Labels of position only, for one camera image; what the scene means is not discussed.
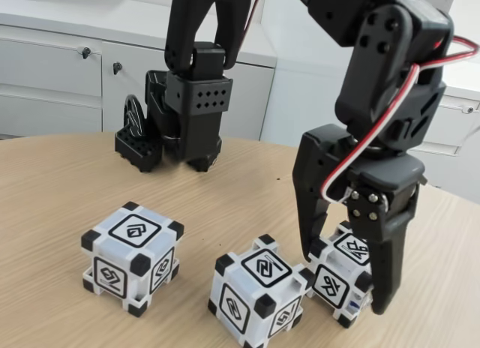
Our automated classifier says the white cube crossed-loops symbol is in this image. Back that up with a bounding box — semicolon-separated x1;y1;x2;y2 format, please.
305;220;377;329

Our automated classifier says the white cube zigzag symbol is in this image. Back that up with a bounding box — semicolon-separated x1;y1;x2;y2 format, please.
207;234;317;348

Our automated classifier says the white drawer cabinet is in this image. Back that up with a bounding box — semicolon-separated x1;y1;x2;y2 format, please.
385;55;480;206

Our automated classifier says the black table clamp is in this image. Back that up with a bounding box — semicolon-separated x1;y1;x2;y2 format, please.
114;94;165;173

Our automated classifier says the white cube stacked-squares symbol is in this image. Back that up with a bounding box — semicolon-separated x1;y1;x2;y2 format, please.
81;201;185;319

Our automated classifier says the white wide cabinet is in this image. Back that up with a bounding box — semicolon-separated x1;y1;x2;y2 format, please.
0;0;278;143

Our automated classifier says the red white servo cable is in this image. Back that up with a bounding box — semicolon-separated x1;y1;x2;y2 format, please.
239;0;480;205

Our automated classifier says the grey metal post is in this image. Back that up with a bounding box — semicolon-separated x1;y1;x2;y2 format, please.
360;0;461;172

